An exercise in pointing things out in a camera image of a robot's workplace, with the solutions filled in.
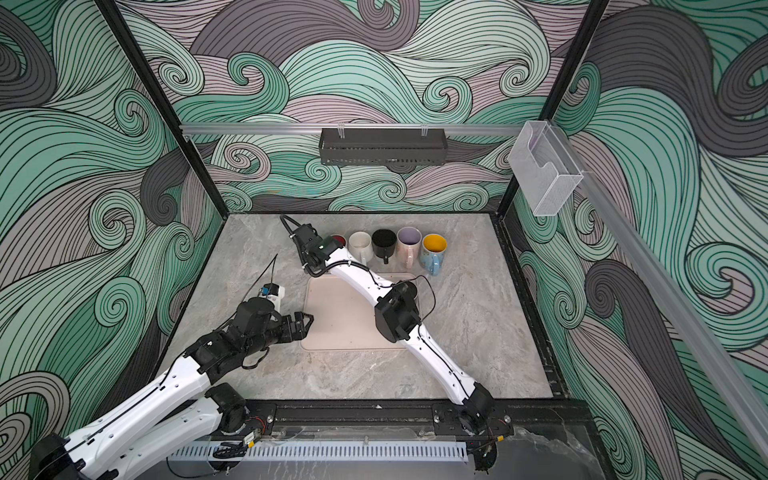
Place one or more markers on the aluminium wall rail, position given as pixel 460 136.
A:
pixel 611 194
pixel 277 128

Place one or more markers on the aluminium wall rail right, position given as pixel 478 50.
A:
pixel 611 194

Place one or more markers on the black corner frame post left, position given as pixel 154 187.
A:
pixel 117 24

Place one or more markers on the black corner frame post right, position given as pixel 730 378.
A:
pixel 573 59

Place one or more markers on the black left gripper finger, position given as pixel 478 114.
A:
pixel 299 334
pixel 304 320

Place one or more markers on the blue butterfly mug yellow inside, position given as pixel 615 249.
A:
pixel 432 253

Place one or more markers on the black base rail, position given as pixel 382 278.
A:
pixel 270 417

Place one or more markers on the white ribbed mug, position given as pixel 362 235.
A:
pixel 361 247

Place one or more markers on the aluminium wall rail back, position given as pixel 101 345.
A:
pixel 277 128

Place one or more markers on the beige pink ribbed mug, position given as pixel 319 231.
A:
pixel 408 246

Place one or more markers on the black corner frame post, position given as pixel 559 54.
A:
pixel 573 59
pixel 117 24

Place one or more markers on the cream white mug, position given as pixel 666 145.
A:
pixel 341 240

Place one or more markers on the white slotted cable duct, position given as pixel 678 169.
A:
pixel 307 451

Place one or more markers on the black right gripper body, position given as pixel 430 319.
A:
pixel 306 255

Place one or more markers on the beige silicone drying mat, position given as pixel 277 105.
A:
pixel 344 320

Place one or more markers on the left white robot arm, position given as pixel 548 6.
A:
pixel 123 443

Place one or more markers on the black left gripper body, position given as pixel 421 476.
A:
pixel 281 331

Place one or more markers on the black wall tray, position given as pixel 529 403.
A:
pixel 382 146

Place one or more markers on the clear plastic wall bin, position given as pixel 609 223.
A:
pixel 545 165

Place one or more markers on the black mug white base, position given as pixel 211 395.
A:
pixel 384 243

